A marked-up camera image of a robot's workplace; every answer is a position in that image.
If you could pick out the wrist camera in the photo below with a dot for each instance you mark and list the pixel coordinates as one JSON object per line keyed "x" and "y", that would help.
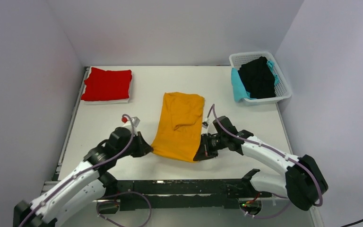
{"x": 206, "y": 123}
{"x": 129, "y": 122}

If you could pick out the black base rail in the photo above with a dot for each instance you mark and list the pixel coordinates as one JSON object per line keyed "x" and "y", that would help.
{"x": 168, "y": 194}

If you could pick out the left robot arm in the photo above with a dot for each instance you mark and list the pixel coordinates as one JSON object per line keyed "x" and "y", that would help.
{"x": 89, "y": 181}

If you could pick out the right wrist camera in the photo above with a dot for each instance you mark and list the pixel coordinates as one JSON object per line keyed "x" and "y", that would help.
{"x": 206, "y": 123}

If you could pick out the black t shirt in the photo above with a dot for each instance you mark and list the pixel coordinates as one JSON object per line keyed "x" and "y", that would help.
{"x": 258, "y": 79}

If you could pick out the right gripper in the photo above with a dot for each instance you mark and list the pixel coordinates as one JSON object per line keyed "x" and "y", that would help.
{"x": 203, "y": 152}

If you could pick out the folded red t shirt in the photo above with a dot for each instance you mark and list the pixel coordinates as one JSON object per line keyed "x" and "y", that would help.
{"x": 100, "y": 72}

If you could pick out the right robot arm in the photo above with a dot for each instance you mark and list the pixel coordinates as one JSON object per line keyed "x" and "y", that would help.
{"x": 298, "y": 179}

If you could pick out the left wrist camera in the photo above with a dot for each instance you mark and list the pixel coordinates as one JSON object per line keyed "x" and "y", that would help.
{"x": 129, "y": 122}

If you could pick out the teal t shirt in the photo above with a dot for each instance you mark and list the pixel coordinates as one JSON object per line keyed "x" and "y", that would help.
{"x": 254, "y": 80}

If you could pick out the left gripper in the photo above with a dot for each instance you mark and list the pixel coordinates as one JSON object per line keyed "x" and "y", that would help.
{"x": 143, "y": 147}

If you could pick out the white plastic basket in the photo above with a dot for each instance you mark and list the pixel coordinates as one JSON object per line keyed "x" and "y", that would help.
{"x": 282, "y": 89}

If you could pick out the yellow t shirt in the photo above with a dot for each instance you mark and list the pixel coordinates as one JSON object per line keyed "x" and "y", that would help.
{"x": 179, "y": 130}

